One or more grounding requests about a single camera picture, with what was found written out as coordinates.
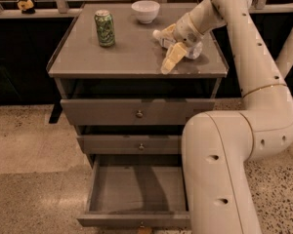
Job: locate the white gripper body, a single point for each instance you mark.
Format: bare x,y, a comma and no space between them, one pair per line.
187,30

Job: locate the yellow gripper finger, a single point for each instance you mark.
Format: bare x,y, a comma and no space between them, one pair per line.
174,54
168,32

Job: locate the clear blue-label plastic bottle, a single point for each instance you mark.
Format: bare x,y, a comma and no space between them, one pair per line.
192,52

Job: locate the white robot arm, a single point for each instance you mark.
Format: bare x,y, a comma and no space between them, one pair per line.
216,144

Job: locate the grey drawer cabinet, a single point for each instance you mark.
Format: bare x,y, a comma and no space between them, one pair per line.
131,68

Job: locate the grey top drawer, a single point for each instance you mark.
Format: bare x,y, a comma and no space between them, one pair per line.
133,111

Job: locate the grey middle drawer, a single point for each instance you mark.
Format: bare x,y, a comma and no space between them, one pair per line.
113,144

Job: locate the grey open bottom drawer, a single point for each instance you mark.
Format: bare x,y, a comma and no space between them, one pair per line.
130,191

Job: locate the white ceramic bowl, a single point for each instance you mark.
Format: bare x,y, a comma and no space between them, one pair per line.
145,11

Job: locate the green soda can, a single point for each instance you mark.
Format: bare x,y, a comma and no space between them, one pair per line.
105,28

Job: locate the white diagonal pillar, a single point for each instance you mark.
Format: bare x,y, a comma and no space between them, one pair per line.
284,60

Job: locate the metal window railing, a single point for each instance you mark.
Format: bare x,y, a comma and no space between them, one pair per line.
62,0

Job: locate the small yellow black object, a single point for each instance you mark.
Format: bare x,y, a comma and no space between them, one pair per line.
26,6

